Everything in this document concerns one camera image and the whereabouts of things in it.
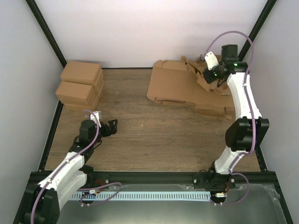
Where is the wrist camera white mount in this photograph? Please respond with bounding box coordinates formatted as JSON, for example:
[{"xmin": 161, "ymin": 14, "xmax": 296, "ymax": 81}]
[
  {"xmin": 204, "ymin": 51, "xmax": 219, "ymax": 70},
  {"xmin": 89, "ymin": 111, "xmax": 102, "ymax": 128}
]

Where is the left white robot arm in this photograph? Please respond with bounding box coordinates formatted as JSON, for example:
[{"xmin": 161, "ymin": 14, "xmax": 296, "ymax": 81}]
[{"xmin": 19, "ymin": 117, "xmax": 118, "ymax": 224}]

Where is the stack of flat cardboard blanks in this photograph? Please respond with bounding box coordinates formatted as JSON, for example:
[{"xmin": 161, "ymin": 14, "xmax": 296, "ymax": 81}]
[{"xmin": 147, "ymin": 60, "xmax": 235, "ymax": 119}]

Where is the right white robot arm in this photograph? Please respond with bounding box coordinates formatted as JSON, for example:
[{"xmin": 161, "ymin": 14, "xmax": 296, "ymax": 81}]
[{"xmin": 193, "ymin": 45, "xmax": 270, "ymax": 189}]

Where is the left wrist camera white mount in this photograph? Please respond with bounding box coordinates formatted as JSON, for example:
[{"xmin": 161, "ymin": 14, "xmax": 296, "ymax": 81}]
[{"xmin": 89, "ymin": 111, "xmax": 102, "ymax": 128}]

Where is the cardboard box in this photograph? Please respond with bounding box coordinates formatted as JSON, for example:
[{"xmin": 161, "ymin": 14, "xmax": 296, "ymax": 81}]
[
  {"xmin": 64, "ymin": 97, "xmax": 99, "ymax": 112},
  {"xmin": 56, "ymin": 81, "xmax": 104, "ymax": 106},
  {"xmin": 181, "ymin": 56, "xmax": 231, "ymax": 96},
  {"xmin": 60, "ymin": 61, "xmax": 104, "ymax": 89}
]

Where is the black aluminium frame rail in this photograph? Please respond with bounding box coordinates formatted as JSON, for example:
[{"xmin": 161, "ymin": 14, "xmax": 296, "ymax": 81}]
[{"xmin": 28, "ymin": 171, "xmax": 278, "ymax": 188}]

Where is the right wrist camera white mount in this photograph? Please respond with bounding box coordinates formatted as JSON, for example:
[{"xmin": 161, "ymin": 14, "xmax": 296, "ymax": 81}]
[{"xmin": 204, "ymin": 51, "xmax": 219, "ymax": 70}]

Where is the light blue slotted cable duct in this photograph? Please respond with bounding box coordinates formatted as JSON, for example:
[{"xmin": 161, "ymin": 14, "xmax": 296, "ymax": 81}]
[{"xmin": 69, "ymin": 191, "xmax": 211, "ymax": 202}]

